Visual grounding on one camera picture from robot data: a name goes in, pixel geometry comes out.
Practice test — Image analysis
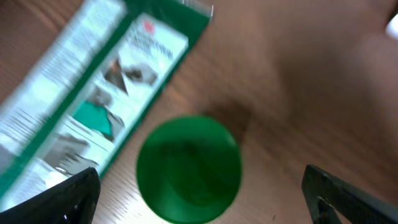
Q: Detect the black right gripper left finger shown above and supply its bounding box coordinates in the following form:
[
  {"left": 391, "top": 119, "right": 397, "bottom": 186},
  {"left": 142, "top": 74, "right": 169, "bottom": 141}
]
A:
[{"left": 1, "top": 167, "right": 101, "bottom": 224}]

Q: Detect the green cap bottle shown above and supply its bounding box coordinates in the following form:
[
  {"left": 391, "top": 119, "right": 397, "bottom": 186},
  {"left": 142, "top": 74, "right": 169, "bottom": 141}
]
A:
[{"left": 136, "top": 116, "right": 243, "bottom": 223}]

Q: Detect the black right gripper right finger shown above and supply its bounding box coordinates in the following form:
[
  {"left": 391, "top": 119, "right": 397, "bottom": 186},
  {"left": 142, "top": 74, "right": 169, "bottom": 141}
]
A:
[{"left": 302, "top": 164, "right": 397, "bottom": 224}]

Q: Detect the white barcode scanner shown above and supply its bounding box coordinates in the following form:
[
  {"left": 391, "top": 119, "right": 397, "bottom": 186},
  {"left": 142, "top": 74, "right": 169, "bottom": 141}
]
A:
[{"left": 386, "top": 14, "right": 398, "bottom": 40}]

